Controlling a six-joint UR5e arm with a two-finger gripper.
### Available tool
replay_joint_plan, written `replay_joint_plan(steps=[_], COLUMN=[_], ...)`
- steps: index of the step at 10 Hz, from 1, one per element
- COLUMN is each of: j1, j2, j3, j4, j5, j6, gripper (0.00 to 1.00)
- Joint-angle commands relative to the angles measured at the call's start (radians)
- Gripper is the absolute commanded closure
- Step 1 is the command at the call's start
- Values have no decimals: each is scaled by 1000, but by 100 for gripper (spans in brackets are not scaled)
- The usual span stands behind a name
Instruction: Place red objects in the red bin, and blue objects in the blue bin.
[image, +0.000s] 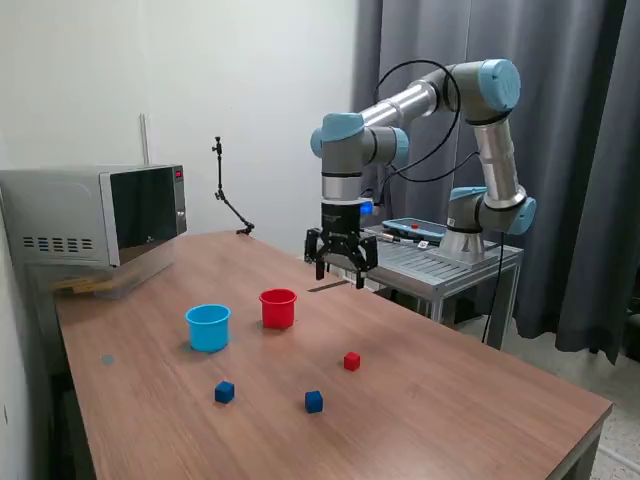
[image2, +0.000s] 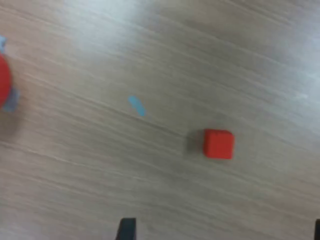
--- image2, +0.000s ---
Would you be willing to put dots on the red plastic cup bin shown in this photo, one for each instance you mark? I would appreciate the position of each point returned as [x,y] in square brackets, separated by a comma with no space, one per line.
[4,80]

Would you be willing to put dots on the blue tape cross marker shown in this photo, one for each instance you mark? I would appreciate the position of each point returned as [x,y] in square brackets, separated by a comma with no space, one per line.
[12,101]

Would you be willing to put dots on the small blue tape strip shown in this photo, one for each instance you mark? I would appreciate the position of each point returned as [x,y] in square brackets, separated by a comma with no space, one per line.
[137,105]

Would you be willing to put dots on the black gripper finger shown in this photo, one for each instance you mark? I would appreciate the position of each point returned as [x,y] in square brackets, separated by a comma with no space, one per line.
[127,230]
[318,231]

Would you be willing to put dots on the red cube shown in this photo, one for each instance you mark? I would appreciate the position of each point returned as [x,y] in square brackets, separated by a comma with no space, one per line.
[218,144]

